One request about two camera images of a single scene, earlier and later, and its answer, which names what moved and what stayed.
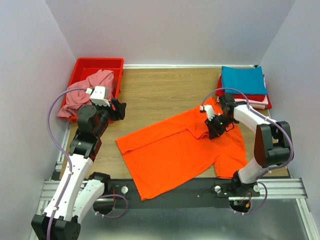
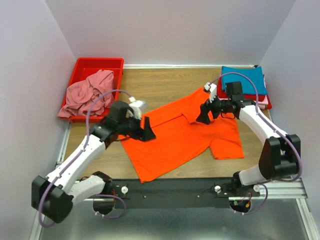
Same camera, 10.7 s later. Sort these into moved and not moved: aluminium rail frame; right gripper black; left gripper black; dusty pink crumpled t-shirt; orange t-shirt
Moved: orange t-shirt; right gripper black; left gripper black
Not moved: dusty pink crumpled t-shirt; aluminium rail frame
